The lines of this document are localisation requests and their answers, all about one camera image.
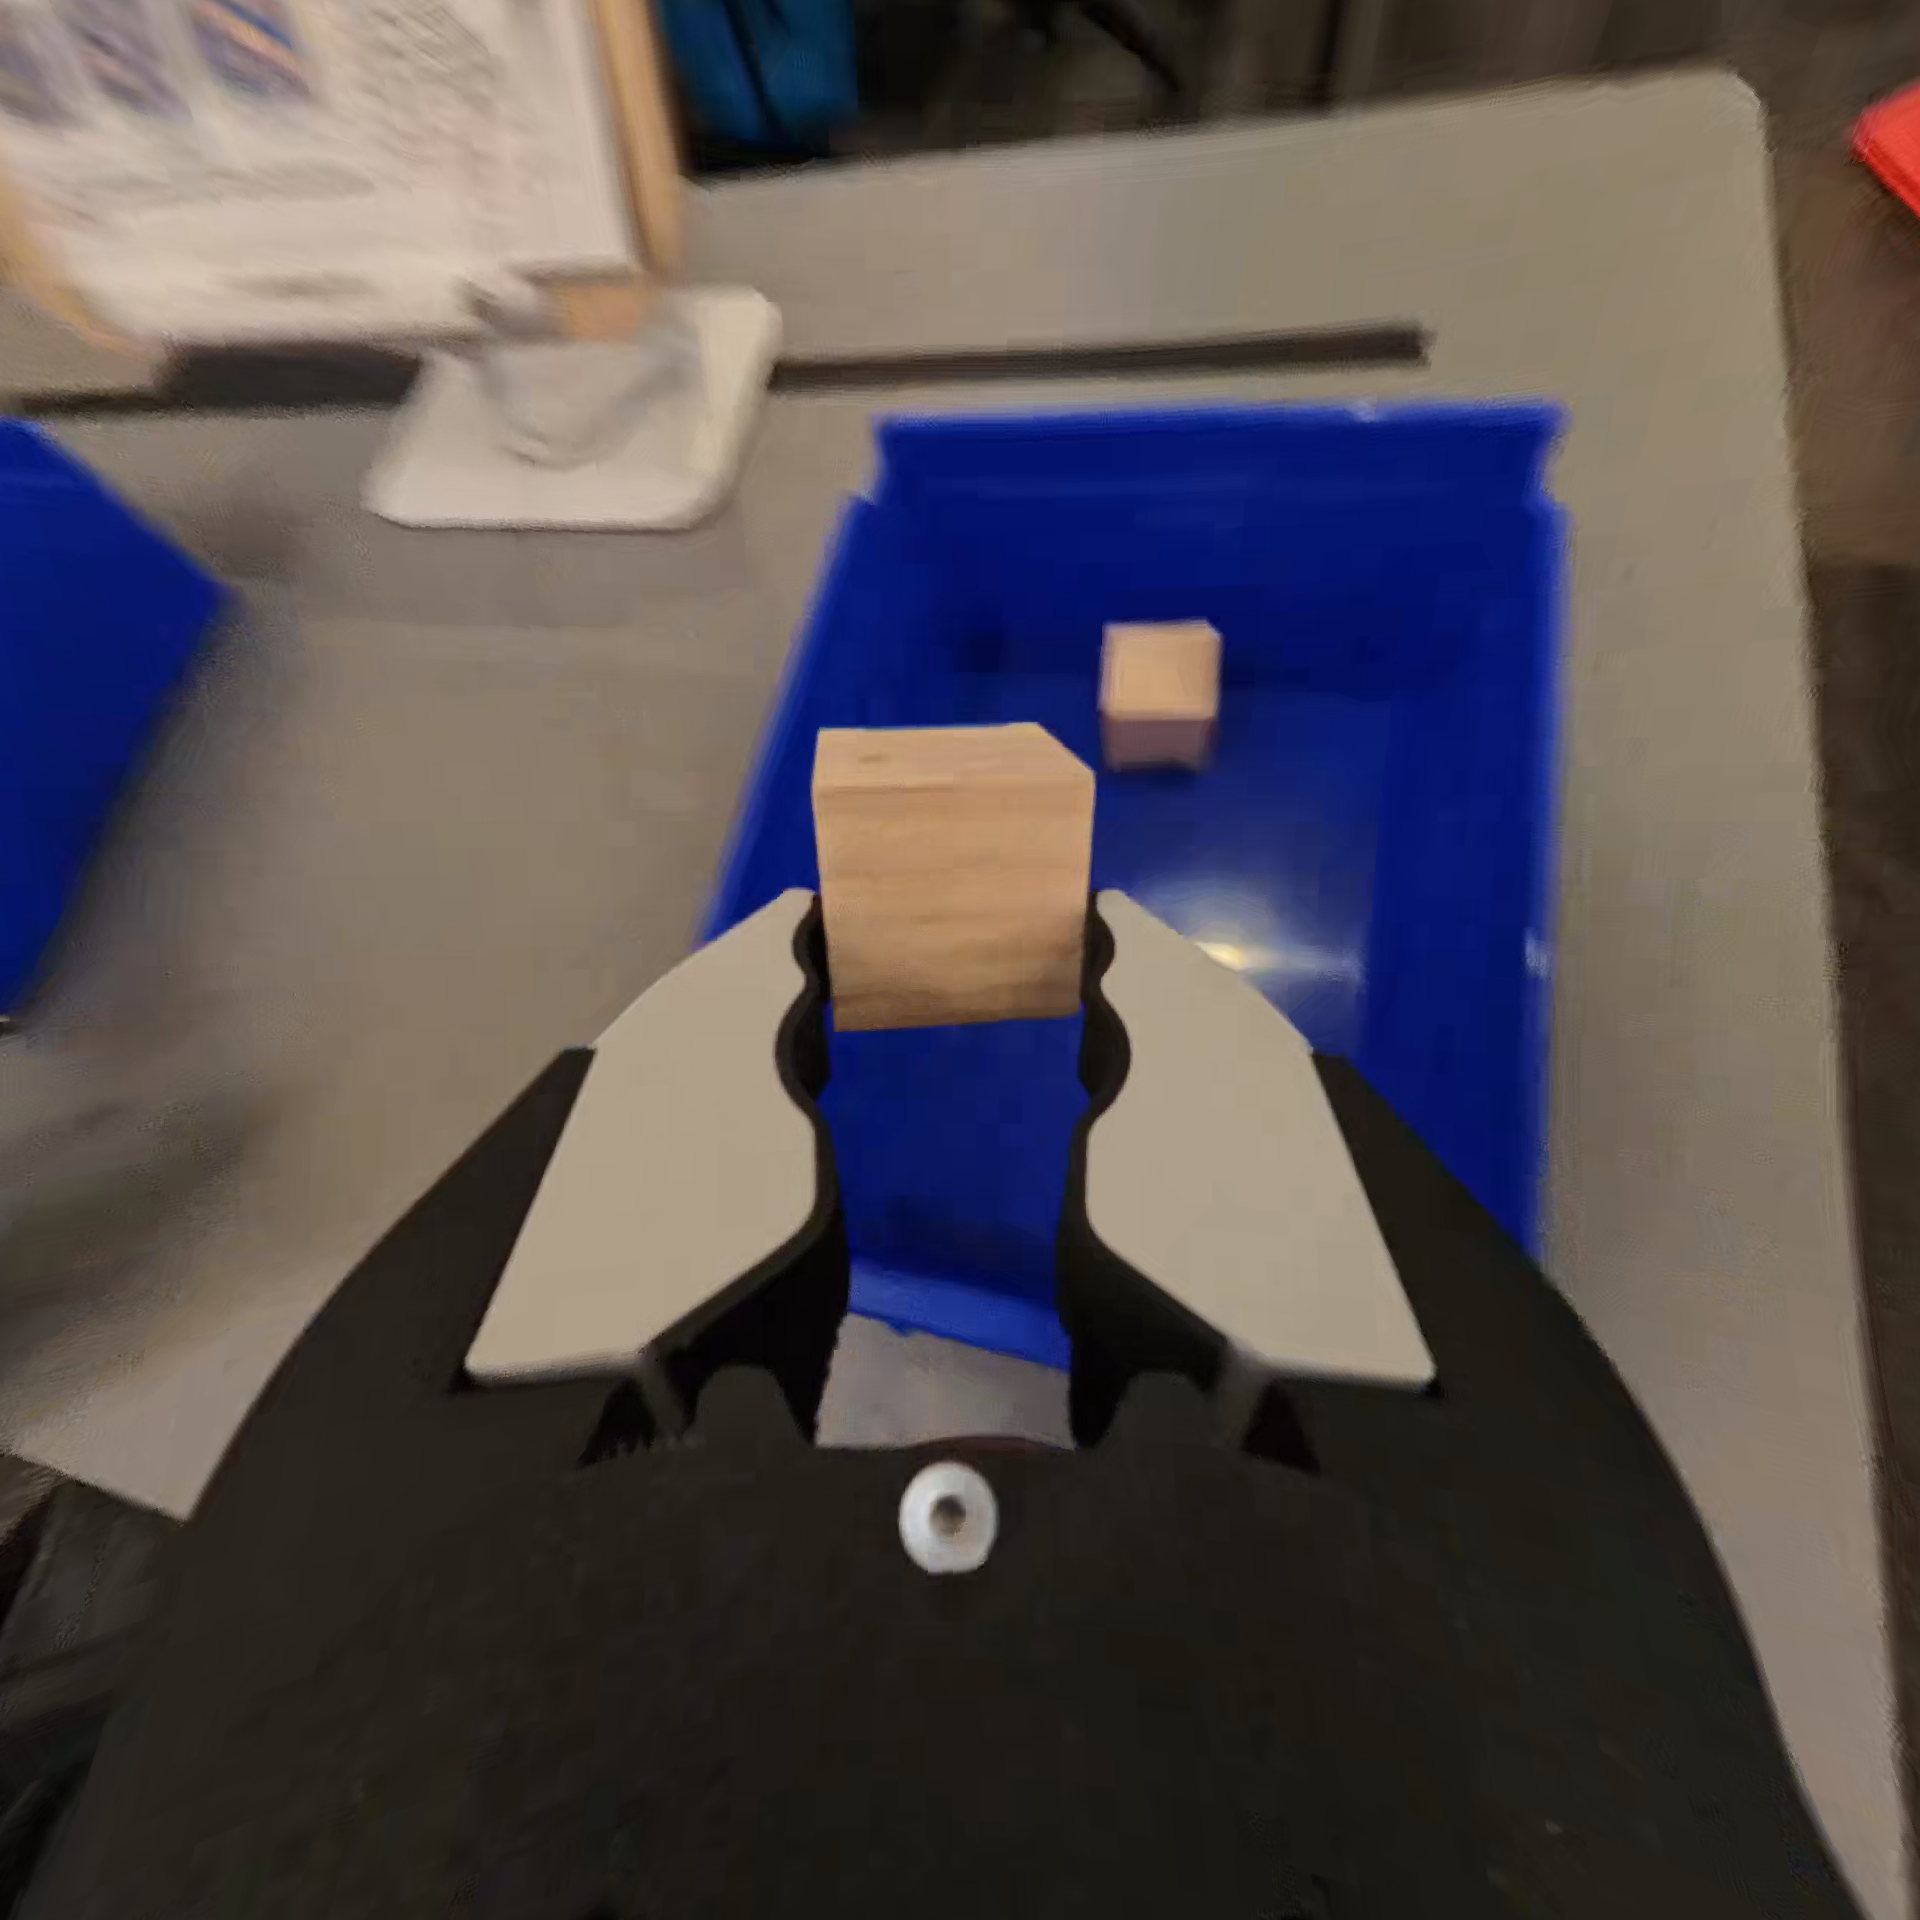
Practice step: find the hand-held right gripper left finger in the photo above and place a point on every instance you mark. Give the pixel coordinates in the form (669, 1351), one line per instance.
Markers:
(661, 1186)

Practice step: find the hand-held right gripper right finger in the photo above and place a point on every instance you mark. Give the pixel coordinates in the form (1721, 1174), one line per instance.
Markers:
(1245, 1186)

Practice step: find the wooden cube blue stripe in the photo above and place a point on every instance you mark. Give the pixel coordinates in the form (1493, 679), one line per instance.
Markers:
(955, 886)
(1157, 692)

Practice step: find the blue plastic bin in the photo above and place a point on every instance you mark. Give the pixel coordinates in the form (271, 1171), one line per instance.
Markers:
(1349, 629)
(91, 676)

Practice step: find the grey desk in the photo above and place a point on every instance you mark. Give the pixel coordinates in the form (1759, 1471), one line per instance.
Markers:
(452, 902)

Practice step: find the person's body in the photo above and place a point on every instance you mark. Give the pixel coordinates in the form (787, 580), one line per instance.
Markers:
(76, 1680)

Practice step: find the wooden board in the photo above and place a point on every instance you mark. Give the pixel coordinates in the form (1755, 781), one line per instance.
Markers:
(643, 135)

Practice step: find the blue cloth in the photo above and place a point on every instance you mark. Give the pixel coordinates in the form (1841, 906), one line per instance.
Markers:
(758, 76)

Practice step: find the orange traffic cone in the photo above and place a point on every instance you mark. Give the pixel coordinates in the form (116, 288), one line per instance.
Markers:
(1892, 150)

